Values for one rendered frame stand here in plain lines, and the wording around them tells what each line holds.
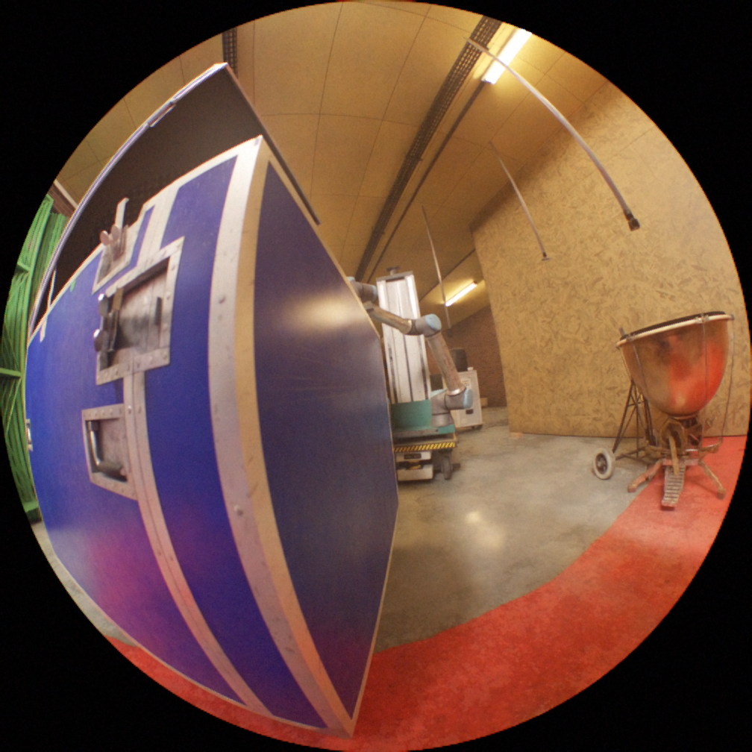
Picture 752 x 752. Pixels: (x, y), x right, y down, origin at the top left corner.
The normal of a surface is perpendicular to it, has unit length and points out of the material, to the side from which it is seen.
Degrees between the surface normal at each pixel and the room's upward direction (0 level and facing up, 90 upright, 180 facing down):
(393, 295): 90
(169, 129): 142
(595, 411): 90
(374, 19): 180
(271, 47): 180
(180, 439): 90
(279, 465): 90
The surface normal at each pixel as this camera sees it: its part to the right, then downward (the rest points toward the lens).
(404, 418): -0.25, -0.07
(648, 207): -0.96, 0.09
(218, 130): 0.69, 0.70
